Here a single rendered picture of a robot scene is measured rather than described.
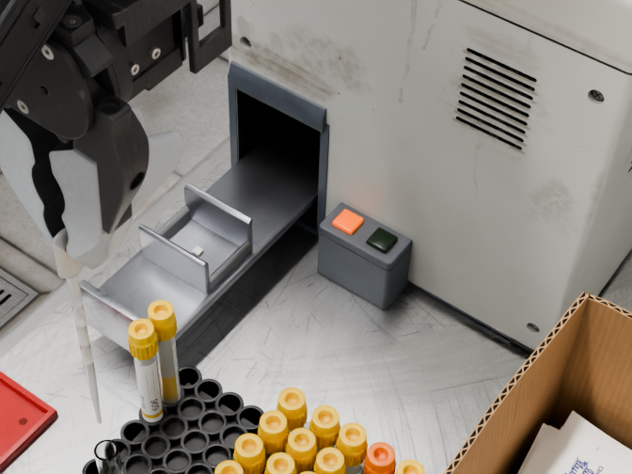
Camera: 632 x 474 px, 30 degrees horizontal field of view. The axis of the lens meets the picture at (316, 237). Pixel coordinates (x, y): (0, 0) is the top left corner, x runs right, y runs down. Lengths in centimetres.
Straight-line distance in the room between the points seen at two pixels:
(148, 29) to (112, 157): 5
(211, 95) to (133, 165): 186
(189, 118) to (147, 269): 146
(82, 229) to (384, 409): 34
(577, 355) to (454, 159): 14
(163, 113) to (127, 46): 184
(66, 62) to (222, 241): 41
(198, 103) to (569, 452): 166
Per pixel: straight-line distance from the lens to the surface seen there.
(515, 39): 66
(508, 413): 64
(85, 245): 50
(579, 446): 71
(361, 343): 81
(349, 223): 81
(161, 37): 46
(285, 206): 83
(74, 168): 46
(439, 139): 73
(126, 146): 44
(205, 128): 223
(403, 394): 79
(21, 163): 50
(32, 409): 79
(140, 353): 68
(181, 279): 79
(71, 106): 43
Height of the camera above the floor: 153
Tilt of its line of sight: 48 degrees down
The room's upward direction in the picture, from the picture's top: 2 degrees clockwise
